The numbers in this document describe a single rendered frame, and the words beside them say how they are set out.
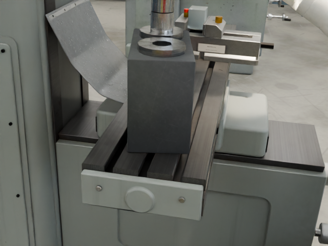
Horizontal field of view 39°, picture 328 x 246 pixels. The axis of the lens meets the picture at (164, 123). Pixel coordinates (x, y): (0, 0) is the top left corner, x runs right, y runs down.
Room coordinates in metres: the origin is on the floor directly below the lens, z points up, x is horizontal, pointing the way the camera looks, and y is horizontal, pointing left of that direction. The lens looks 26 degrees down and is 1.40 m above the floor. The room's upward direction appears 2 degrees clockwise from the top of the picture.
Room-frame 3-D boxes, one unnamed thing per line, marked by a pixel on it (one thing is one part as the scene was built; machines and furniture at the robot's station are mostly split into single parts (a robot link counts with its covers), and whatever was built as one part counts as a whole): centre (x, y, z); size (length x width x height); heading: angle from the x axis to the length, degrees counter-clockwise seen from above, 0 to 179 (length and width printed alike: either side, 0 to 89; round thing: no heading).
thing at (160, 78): (0.87, 0.01, 1.07); 0.22 x 0.12 x 0.20; 1
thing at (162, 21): (0.92, 0.01, 1.19); 0.05 x 0.05 x 0.06
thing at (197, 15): (1.45, -0.09, 1.08); 0.06 x 0.05 x 0.06; 168
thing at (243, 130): (1.29, -0.07, 0.83); 0.50 x 0.35 x 0.12; 80
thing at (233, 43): (1.44, -0.12, 1.02); 0.35 x 0.15 x 0.11; 78
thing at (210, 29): (1.44, -0.15, 1.06); 0.12 x 0.06 x 0.04; 168
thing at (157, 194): (1.29, -0.07, 0.93); 1.24 x 0.23 x 0.08; 170
